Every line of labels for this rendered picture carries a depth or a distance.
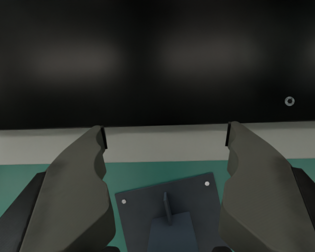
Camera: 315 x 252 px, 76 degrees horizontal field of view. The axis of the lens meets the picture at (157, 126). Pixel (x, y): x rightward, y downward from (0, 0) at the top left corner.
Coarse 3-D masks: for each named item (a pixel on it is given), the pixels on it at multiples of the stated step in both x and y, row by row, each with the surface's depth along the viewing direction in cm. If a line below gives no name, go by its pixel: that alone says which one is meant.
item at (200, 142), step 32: (64, 128) 23; (128, 128) 23; (160, 128) 22; (192, 128) 22; (224, 128) 22; (256, 128) 22; (288, 128) 22; (0, 160) 23; (32, 160) 23; (128, 160) 23; (160, 160) 22; (192, 160) 22
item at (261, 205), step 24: (240, 144) 10; (264, 144) 10; (240, 168) 8; (264, 168) 8; (288, 168) 8; (240, 192) 7; (264, 192) 7; (288, 192) 7; (240, 216) 6; (264, 216) 6; (288, 216) 6; (240, 240) 7; (264, 240) 6; (288, 240) 6; (312, 240) 6
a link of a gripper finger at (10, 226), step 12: (36, 180) 8; (24, 192) 8; (36, 192) 8; (12, 204) 7; (24, 204) 7; (12, 216) 7; (24, 216) 7; (0, 228) 6; (12, 228) 6; (24, 228) 6; (0, 240) 6; (12, 240) 6
